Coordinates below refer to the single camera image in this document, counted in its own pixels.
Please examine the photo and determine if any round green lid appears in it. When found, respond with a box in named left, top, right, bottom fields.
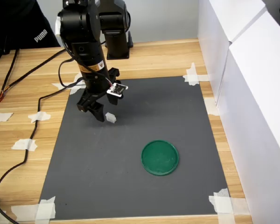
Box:
left=141, top=139, right=180, bottom=176

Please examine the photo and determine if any dark grey mat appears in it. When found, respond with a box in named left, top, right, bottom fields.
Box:
left=38, top=76, right=231, bottom=221

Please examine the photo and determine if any black braided cable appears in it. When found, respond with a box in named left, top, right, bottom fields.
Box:
left=0, top=49, right=19, bottom=106
left=0, top=48, right=67, bottom=98

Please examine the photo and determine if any person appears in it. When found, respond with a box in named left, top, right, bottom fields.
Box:
left=0, top=0, right=61, bottom=50

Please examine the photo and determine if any white tape piece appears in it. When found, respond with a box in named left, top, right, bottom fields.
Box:
left=28, top=111, right=52, bottom=124
left=11, top=138, right=38, bottom=152
left=51, top=72, right=87, bottom=95
left=208, top=188, right=251, bottom=224
left=182, top=62, right=210, bottom=86
left=203, top=97, right=221, bottom=116
left=0, top=112, right=14, bottom=123
left=11, top=196, right=56, bottom=221

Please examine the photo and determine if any small white plastic terminal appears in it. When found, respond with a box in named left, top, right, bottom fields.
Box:
left=105, top=112, right=118, bottom=125

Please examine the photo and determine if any black camera cable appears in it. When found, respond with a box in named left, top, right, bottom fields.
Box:
left=0, top=58, right=87, bottom=196

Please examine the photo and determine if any white partition box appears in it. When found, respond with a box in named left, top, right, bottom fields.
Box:
left=197, top=0, right=268, bottom=106
left=216, top=10, right=280, bottom=224

